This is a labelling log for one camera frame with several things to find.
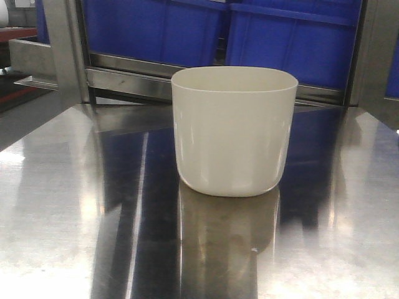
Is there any stainless steel shelf frame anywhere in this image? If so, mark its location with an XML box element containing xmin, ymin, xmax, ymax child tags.
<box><xmin>10</xmin><ymin>1</ymin><xmax>398</xmax><ymax>128</ymax></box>

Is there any blue storage crate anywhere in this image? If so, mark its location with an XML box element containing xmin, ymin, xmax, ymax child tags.
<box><xmin>226</xmin><ymin>1</ymin><xmax>361</xmax><ymax>90</ymax></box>
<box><xmin>83</xmin><ymin>1</ymin><xmax>228</xmax><ymax>67</ymax></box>

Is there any right blue storage crate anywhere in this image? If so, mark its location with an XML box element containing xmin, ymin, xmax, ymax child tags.
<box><xmin>226</xmin><ymin>1</ymin><xmax>361</xmax><ymax>90</ymax></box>

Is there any far left blue crate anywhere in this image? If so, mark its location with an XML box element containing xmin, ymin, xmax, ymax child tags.
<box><xmin>35</xmin><ymin>0</ymin><xmax>50</xmax><ymax>44</ymax></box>

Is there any left blue storage crate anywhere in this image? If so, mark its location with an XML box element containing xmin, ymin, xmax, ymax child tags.
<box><xmin>83</xmin><ymin>1</ymin><xmax>228</xmax><ymax>67</ymax></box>

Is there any far right blue crate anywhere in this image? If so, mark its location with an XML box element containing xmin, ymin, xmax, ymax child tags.
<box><xmin>383</xmin><ymin>0</ymin><xmax>399</xmax><ymax>100</ymax></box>

